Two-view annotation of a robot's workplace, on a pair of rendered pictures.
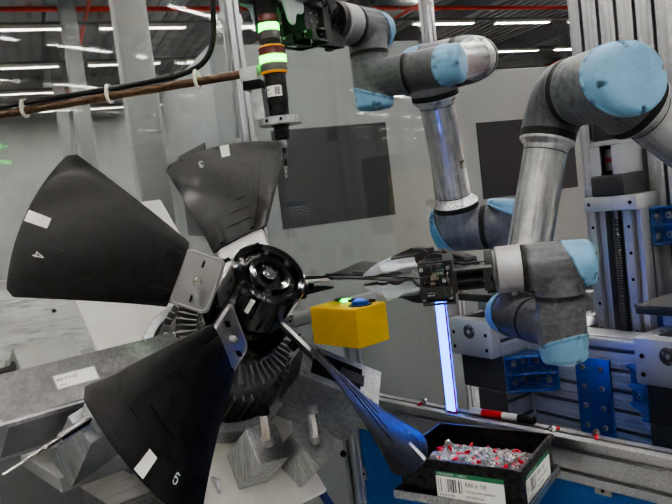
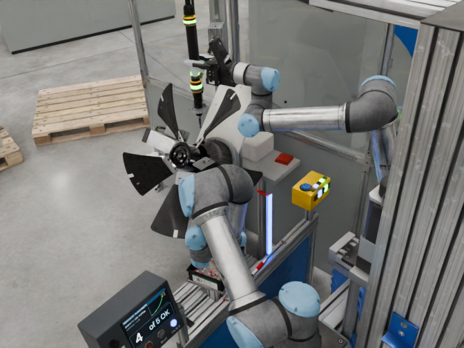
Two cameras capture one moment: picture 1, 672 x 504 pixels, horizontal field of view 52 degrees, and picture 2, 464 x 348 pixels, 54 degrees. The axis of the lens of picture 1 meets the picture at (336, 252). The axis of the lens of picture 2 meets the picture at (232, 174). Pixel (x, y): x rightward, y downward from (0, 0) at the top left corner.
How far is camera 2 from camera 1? 211 cm
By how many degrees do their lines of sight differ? 82
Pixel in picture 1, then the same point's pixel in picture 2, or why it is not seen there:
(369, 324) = (298, 197)
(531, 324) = not seen: hidden behind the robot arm
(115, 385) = (128, 156)
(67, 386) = (159, 143)
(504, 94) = not seen: outside the picture
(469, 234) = not seen: hidden behind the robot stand
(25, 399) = (152, 141)
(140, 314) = (217, 132)
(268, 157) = (230, 110)
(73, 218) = (166, 103)
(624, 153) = (362, 246)
